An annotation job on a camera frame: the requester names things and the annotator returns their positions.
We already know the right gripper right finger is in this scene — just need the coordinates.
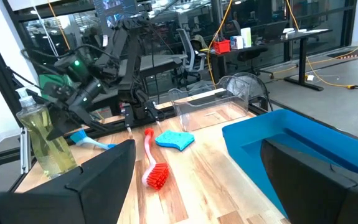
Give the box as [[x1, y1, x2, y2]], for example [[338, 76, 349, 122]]
[[260, 138, 358, 224]]

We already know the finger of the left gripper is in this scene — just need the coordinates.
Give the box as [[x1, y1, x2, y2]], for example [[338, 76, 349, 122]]
[[72, 105, 108, 133], [45, 105, 85, 141]]

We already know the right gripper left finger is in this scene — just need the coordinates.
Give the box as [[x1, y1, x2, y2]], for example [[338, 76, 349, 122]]
[[0, 139, 137, 224]]

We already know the blue dish brush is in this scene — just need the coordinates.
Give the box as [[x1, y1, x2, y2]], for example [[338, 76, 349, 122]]
[[69, 128, 118, 151]]

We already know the clear soap bottle yellow liquid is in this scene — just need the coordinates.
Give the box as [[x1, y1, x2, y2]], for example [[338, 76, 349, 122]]
[[15, 86, 78, 180]]

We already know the red dish brush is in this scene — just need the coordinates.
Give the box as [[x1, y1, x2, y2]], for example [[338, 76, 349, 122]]
[[141, 128, 171, 192]]

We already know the blue sponge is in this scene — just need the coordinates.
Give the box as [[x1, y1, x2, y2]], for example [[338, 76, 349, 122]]
[[154, 129, 196, 152]]

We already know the green cloth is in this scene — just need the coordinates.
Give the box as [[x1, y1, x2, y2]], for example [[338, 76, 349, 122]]
[[38, 73, 73, 91]]

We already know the grey desk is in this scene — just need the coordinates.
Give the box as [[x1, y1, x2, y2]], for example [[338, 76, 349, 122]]
[[118, 54, 189, 79]]

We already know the blue plastic bin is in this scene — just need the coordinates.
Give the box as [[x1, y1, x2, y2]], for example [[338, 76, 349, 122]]
[[222, 108, 358, 219]]

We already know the lit monitor screen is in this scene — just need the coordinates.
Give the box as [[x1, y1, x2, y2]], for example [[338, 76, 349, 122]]
[[92, 0, 139, 29]]

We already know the black floor fan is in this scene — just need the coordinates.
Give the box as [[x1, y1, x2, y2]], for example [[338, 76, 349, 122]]
[[225, 72, 275, 113]]

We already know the clear plastic bin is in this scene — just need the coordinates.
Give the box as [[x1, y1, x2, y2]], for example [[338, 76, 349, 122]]
[[167, 75, 251, 133]]

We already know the grey office chair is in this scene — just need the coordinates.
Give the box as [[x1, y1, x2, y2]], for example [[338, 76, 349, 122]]
[[176, 28, 208, 82]]

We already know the black standing desk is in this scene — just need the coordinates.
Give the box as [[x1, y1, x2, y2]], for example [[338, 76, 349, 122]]
[[199, 28, 334, 92]]

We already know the black office chair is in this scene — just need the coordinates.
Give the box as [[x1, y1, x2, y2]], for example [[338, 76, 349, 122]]
[[236, 45, 275, 80]]

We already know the red box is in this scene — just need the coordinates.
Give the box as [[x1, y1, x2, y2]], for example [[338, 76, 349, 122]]
[[212, 39, 232, 55]]

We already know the white carton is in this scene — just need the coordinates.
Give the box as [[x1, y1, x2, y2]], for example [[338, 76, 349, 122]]
[[229, 35, 245, 50]]

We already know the yellow hanging cable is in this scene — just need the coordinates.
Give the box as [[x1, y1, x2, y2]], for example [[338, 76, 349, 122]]
[[47, 0, 71, 50]]

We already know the yellow floor cable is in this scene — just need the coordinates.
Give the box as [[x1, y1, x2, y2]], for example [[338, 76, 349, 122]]
[[271, 0, 358, 90]]

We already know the orange hanging cable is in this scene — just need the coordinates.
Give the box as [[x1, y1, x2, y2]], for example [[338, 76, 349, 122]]
[[205, 0, 234, 86]]

